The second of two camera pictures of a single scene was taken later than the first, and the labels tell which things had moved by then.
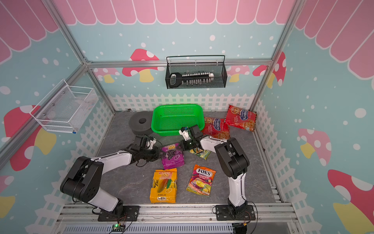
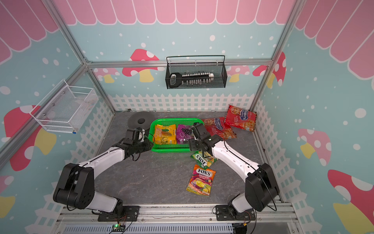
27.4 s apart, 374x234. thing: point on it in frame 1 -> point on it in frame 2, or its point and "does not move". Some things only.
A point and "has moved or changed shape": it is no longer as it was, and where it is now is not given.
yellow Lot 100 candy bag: x=164 y=186 -> x=165 y=134
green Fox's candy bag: x=204 y=154 has moved or changed shape
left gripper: x=156 y=154 -> x=148 y=146
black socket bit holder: x=177 y=79 does not move
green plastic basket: x=167 y=120 has moved or changed shape
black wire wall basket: x=180 y=75 does not move
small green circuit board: x=118 y=227 does not move
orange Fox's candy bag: x=201 y=180 does not move
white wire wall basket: x=65 y=108 does not move
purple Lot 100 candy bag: x=173 y=156 has moved or changed shape
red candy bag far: x=243 y=119 does not move
